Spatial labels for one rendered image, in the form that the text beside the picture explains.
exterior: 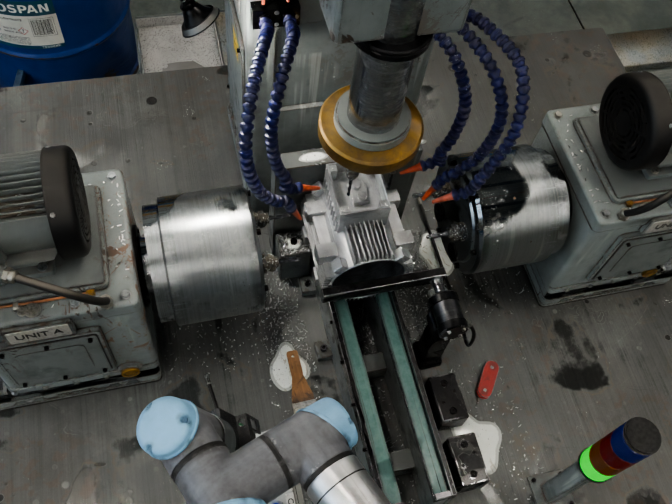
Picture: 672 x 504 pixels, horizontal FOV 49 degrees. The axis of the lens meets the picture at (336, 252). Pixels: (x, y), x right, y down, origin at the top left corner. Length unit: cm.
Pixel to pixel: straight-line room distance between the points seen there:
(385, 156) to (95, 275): 52
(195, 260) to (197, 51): 146
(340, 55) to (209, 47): 133
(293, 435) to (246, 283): 48
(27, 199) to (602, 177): 105
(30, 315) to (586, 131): 111
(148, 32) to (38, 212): 164
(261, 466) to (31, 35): 213
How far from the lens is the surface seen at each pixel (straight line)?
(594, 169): 157
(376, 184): 147
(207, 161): 188
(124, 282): 131
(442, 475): 147
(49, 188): 119
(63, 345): 139
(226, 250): 134
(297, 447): 93
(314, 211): 147
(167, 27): 279
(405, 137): 126
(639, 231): 161
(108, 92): 205
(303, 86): 146
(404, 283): 147
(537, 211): 149
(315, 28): 136
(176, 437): 93
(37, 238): 123
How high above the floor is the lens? 231
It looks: 60 degrees down
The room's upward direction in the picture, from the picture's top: 11 degrees clockwise
